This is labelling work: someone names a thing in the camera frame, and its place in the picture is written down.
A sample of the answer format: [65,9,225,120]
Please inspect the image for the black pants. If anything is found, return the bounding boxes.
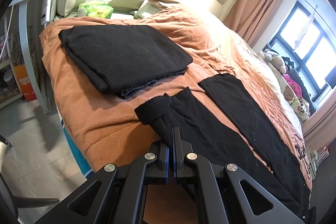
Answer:
[135,73,310,218]

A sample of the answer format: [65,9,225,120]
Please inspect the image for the pink clothing pile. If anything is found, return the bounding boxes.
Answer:
[282,74,302,97]

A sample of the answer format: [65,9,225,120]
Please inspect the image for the blue cartoon bed sheet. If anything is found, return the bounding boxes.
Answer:
[56,108,94,178]

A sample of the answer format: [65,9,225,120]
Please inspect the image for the striped rack on cabinet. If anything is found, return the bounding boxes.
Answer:
[306,143,329,180]

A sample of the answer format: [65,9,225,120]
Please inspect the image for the teddy bear print pillow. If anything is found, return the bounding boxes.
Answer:
[269,64,310,124]

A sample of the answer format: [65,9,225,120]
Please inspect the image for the right pink curtain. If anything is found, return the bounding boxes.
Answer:
[302,93,335,150]

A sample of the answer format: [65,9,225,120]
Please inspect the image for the folded black garment left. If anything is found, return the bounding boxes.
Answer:
[59,25,193,99]

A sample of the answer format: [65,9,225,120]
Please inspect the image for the grey metal shelf rack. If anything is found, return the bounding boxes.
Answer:
[1,0,50,114]

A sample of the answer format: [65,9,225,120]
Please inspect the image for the hanging patterned garment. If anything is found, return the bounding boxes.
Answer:
[294,11,315,51]

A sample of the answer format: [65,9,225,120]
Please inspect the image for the black framed window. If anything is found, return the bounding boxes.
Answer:
[269,2,335,106]

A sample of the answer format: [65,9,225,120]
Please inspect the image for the white pillow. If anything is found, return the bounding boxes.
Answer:
[129,0,180,20]

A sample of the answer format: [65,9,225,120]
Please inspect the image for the green tissue pack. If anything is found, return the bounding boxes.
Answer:
[77,0,114,18]

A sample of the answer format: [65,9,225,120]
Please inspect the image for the black cables on bed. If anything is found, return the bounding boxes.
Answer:
[294,134,312,180]

